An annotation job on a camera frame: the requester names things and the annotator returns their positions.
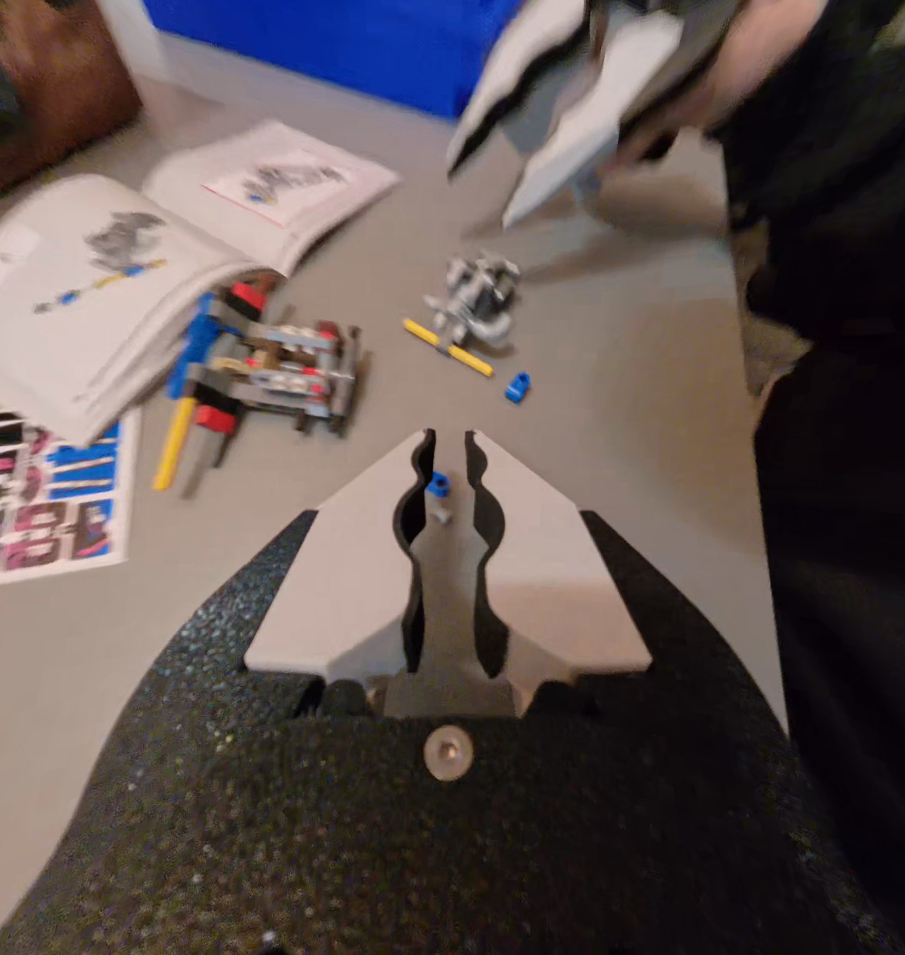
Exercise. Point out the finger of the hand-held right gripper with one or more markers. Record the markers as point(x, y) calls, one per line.
point(601, 119)
point(519, 52)

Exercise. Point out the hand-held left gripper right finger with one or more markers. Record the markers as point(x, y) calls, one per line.
point(557, 582)

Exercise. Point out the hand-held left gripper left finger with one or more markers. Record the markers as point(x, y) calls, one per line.
point(348, 582)

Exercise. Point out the blue lego connector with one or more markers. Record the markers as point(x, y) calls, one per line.
point(518, 388)
point(437, 485)

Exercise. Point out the grey lego shock absorber assembly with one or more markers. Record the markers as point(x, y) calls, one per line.
point(474, 298)

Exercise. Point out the person's right forearm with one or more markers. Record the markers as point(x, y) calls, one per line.
point(855, 149)

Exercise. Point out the multicoloured lego chassis assembly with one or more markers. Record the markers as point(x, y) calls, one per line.
point(280, 365)

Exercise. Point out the open lego instruction booklet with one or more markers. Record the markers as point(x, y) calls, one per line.
point(124, 246)

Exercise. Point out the person's right hand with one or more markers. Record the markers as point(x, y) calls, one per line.
point(758, 52)

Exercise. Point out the blue plastic bin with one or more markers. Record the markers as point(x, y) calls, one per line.
point(333, 45)

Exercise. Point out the olive textured fabric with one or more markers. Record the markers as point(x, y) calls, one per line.
point(773, 351)

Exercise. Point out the colourful sticker sheet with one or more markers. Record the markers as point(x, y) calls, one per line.
point(49, 507)

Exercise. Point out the dark brown wooden furniture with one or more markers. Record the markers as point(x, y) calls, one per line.
point(49, 97)

